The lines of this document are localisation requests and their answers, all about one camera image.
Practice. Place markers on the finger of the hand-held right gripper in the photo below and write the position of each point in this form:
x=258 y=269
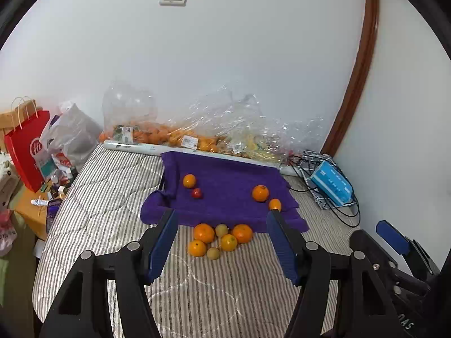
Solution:
x=373 y=250
x=393 y=236

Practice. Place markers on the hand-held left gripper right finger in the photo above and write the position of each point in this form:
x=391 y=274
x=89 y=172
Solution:
x=282 y=246

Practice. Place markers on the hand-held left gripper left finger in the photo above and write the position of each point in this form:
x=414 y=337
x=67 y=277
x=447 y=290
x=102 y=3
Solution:
x=162 y=246

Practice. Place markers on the smooth round orange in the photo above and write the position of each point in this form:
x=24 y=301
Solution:
x=197 y=248

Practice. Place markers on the oval orange kumquat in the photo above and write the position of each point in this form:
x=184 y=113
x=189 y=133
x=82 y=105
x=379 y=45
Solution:
x=274 y=204

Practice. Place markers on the large orange mandarin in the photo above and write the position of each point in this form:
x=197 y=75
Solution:
x=204 y=233

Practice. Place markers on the yellow-green round fruit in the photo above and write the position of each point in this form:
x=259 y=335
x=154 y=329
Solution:
x=221 y=230
x=213 y=253

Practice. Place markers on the yellow-orange citrus fruit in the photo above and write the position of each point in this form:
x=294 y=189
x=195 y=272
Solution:
x=229 y=242

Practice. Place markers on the orange mandarin with stem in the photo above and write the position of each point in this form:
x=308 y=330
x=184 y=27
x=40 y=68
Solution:
x=260 y=193

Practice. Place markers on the small red tomato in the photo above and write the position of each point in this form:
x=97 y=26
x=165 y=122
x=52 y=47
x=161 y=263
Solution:
x=197 y=193

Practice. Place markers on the small round orange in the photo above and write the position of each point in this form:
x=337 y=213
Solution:
x=189 y=181

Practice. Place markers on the purple towel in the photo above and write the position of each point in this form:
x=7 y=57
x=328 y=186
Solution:
x=225 y=183

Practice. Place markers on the striped quilted mattress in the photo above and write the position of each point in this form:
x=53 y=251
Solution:
x=211 y=288

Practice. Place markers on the blue tissue packet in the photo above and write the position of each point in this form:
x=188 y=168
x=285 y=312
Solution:
x=331 y=183

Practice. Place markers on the clear bag of yellow fruit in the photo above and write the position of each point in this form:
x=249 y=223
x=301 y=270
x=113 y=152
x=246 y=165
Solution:
x=253 y=144

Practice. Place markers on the clear bag of oranges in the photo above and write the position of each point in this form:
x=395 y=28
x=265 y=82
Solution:
x=155 y=135

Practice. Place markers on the dark smartphone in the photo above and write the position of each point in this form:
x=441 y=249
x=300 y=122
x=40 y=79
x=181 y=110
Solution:
x=53 y=214

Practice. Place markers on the cluster of small bottles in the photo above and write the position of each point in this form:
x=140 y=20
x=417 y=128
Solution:
x=60 y=185

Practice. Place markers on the white tube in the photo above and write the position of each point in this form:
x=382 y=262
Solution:
x=38 y=202

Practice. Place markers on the white red-print plastic bag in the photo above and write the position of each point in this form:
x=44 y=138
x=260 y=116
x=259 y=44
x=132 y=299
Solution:
x=60 y=160

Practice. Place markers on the wooden nightstand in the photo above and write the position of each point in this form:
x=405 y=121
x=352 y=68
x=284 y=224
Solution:
x=30 y=214

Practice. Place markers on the grey plastic bag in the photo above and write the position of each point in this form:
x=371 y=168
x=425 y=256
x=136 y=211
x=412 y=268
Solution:
x=77 y=133

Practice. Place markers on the pink cloth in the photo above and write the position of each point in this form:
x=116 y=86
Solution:
x=5 y=232

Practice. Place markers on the red paper bag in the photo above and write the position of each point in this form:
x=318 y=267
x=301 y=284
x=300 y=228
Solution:
x=24 y=155

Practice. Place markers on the white floral cloth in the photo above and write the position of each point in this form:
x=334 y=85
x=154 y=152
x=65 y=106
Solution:
x=7 y=183

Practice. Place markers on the wooden headboard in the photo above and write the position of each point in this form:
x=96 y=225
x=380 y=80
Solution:
x=5 y=119

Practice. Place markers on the brown wooden door frame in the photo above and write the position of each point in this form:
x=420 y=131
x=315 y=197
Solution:
x=366 y=42

